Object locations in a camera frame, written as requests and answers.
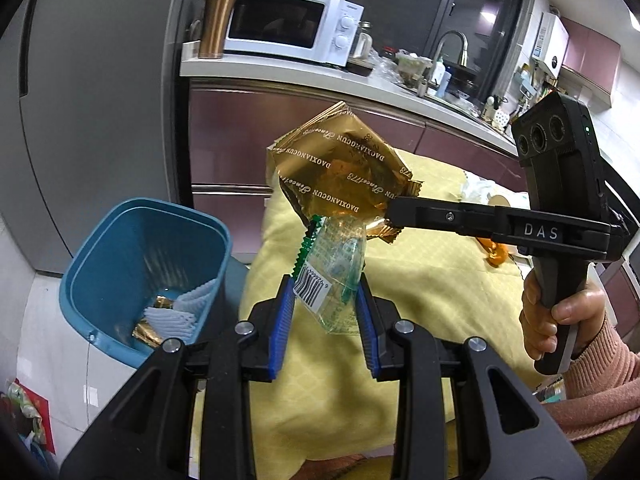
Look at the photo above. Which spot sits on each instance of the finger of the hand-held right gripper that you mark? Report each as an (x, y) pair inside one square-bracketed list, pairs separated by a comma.
[(440, 216)]

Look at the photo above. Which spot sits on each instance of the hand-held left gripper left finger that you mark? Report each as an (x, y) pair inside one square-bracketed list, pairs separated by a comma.
[(280, 330)]

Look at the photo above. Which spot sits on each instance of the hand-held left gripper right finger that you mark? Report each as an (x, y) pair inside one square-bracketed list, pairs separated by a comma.
[(367, 335)]

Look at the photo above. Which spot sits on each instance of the white tissue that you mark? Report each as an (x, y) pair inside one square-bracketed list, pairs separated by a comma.
[(477, 190)]

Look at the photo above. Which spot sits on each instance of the orange peel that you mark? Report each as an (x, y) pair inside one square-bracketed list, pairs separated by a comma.
[(497, 252)]

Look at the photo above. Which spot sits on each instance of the clear green-edged wrapper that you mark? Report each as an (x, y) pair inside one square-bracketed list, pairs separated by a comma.
[(335, 270)]

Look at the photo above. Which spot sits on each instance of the white foam fruit net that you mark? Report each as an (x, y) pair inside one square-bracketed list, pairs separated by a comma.
[(197, 295)]

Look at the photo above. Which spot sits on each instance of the large gold wrapper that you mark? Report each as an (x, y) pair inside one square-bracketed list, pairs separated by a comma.
[(340, 170)]

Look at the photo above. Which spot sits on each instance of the white cupcake liner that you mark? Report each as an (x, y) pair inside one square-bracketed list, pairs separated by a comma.
[(167, 321)]

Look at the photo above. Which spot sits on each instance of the small gold wrapper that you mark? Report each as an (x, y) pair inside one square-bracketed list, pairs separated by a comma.
[(147, 334)]

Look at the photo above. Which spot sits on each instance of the blue trash bin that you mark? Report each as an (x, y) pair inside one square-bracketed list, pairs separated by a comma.
[(100, 270)]

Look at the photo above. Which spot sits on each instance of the person's right hand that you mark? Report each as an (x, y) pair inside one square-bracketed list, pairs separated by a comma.
[(532, 320)]

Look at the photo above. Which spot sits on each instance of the white dotted holder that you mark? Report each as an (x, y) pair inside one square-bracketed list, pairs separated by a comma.
[(500, 117)]

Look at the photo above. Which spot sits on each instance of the yellow tablecloth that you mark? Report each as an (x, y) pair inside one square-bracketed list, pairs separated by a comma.
[(325, 410)]

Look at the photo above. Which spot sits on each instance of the white water heater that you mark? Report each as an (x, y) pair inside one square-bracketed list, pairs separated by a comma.
[(552, 45)]

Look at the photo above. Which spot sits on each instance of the blue bottle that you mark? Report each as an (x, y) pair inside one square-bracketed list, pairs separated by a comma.
[(445, 85)]

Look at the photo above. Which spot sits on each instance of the white pump bottle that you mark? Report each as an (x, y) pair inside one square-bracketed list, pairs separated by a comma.
[(438, 72)]

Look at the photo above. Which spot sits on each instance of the plastic bag of food scraps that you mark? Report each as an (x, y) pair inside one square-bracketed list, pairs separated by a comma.
[(412, 67)]

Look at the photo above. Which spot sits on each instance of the clear plastic bags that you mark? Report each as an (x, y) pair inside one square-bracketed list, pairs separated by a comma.
[(385, 67)]

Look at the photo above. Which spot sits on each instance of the steel kitchen faucet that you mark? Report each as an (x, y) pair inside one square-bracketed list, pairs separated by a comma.
[(452, 36)]

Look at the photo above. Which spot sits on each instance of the glass pitcher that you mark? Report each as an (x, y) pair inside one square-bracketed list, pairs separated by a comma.
[(362, 42)]

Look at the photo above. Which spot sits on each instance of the kitchen counter with cabinets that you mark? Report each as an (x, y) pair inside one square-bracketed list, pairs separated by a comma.
[(230, 130)]

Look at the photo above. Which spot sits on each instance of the dark window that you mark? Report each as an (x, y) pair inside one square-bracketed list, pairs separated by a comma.
[(410, 10)]

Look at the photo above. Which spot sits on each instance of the white microwave oven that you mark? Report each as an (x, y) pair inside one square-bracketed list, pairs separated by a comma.
[(345, 30)]

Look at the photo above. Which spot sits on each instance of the colourful plastic packaging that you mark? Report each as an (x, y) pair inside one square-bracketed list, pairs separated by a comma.
[(27, 410)]

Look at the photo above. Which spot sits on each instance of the grey refrigerator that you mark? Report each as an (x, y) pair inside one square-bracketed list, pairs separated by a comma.
[(100, 110)]

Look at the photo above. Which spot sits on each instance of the copper travel tumbler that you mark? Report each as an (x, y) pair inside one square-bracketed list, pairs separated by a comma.
[(215, 25)]

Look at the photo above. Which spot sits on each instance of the pink wall cabinet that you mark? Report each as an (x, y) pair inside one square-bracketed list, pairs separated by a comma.
[(595, 60)]

